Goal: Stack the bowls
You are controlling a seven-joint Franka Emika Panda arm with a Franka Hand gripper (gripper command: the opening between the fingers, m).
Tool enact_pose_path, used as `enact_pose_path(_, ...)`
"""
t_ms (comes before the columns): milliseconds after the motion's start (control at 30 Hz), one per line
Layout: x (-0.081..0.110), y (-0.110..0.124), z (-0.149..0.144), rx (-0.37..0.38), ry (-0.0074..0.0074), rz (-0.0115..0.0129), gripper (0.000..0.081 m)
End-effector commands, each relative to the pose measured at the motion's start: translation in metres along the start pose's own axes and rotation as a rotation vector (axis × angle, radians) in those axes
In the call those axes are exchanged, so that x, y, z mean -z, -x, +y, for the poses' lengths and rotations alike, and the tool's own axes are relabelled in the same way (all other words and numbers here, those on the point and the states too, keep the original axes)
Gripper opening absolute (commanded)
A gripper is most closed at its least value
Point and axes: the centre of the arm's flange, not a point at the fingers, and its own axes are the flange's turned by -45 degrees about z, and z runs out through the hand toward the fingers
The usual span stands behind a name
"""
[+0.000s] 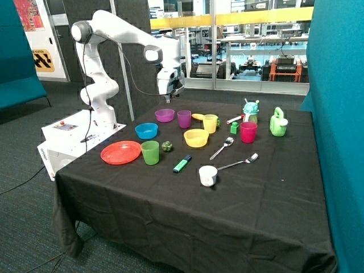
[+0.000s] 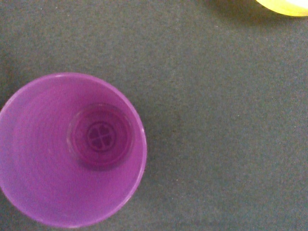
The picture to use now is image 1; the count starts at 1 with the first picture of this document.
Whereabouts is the blue plastic bowl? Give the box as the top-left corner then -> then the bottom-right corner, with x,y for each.
135,122 -> 158,140

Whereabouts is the green plastic cup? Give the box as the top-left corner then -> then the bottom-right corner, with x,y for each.
141,140 -> 159,166

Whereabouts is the red plastic cup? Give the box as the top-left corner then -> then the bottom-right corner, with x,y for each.
241,122 -> 258,143

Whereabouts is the metal fork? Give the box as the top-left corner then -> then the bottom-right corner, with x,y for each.
217,153 -> 259,171

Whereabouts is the green toy watering can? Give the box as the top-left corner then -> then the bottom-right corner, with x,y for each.
270,107 -> 288,137

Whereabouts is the purple plastic bowl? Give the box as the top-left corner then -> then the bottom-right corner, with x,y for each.
155,109 -> 175,123

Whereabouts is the white crumpled cup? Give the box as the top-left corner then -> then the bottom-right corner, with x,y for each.
198,166 -> 218,187

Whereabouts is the green toy block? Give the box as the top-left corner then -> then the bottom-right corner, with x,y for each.
230,122 -> 239,135

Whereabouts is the green highlighter pen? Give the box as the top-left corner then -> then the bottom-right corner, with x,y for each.
173,155 -> 192,173

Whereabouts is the red wall poster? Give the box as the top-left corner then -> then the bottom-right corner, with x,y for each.
13,0 -> 45,32

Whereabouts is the yellow toy banana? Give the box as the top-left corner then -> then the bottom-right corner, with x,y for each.
192,114 -> 205,121

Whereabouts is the teal toy bottle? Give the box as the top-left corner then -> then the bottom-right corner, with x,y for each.
243,98 -> 259,123

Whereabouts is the red white marker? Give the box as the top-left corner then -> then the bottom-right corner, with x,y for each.
226,114 -> 245,125

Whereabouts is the yellow black sign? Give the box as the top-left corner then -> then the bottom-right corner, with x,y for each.
32,49 -> 55,73

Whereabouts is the yellow plastic bowl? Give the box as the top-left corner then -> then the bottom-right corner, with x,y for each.
184,129 -> 209,148

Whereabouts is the black tablecloth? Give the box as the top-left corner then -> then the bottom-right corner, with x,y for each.
52,100 -> 338,272

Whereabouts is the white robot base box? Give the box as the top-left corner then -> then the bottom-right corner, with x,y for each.
38,110 -> 126,181

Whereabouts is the yellow plastic cup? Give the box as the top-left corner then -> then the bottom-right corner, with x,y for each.
202,114 -> 218,134

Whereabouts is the red plastic plate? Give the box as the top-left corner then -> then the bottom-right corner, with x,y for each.
100,140 -> 141,165

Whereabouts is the teal partition panel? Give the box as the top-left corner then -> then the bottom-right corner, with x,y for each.
301,1 -> 363,272

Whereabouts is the purple plastic cup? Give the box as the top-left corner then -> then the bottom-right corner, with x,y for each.
177,110 -> 192,129

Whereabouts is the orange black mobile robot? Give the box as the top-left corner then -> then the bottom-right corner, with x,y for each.
261,55 -> 309,83

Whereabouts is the metal spoon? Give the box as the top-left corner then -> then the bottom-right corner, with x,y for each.
209,137 -> 234,160

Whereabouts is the teal sofa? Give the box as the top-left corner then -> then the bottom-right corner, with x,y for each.
1,0 -> 47,110

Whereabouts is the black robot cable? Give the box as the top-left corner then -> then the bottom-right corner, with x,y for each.
0,32 -> 167,196

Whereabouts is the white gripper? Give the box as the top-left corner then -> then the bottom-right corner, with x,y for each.
157,66 -> 185,102

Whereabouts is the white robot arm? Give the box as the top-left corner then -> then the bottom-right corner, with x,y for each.
71,10 -> 184,131

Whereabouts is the green toy pepper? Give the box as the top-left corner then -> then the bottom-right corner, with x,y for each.
162,141 -> 173,152

